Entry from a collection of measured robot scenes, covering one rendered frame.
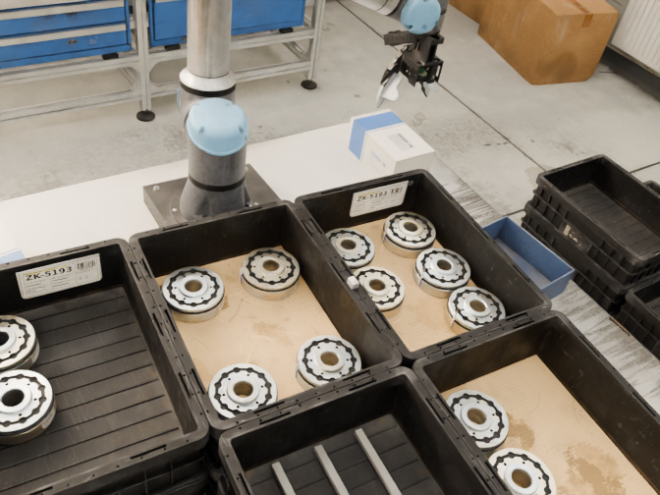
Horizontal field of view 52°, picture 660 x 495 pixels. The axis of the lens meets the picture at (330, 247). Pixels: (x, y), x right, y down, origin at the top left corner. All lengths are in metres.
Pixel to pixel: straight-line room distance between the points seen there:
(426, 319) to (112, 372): 0.53
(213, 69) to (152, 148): 1.54
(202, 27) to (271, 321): 0.59
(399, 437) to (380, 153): 0.82
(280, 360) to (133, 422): 0.24
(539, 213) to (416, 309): 0.97
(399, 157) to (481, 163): 1.54
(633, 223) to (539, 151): 1.20
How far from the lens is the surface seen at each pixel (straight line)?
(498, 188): 3.04
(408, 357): 1.02
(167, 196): 1.52
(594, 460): 1.16
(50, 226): 1.54
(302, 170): 1.70
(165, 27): 2.97
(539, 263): 1.58
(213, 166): 1.36
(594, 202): 2.27
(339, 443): 1.04
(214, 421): 0.92
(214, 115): 1.36
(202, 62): 1.42
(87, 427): 1.06
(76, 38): 2.88
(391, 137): 1.71
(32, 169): 2.88
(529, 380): 1.20
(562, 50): 3.90
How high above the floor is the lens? 1.71
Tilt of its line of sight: 43 degrees down
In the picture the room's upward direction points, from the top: 10 degrees clockwise
